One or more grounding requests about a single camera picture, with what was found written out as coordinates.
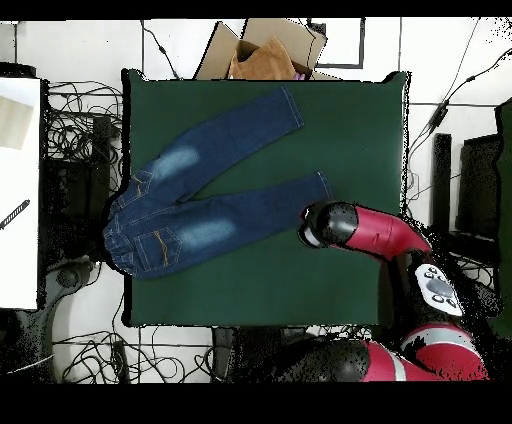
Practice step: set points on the brown cardboard box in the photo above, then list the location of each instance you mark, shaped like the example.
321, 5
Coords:
216, 56

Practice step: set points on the dark green table cloth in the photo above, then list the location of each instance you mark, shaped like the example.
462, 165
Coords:
340, 120

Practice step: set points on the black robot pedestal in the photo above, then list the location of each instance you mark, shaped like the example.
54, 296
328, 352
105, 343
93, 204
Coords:
248, 352

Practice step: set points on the black rectangular frame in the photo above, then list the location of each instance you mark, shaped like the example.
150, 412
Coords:
362, 44

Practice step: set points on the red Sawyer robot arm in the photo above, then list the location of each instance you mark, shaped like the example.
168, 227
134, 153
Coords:
384, 232

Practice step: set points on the black threaded rod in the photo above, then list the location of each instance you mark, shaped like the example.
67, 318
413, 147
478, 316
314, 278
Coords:
16, 213

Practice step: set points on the blue denim jeans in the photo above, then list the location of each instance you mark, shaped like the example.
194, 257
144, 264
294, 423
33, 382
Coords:
208, 224

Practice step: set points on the white table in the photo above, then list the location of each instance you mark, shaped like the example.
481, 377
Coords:
20, 260

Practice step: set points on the purple cloth piece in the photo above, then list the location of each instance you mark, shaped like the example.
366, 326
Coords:
300, 76

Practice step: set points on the black power strip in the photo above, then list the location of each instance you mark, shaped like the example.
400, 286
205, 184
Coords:
120, 360

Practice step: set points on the beige paper sheet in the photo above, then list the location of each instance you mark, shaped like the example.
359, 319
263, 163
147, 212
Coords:
14, 124

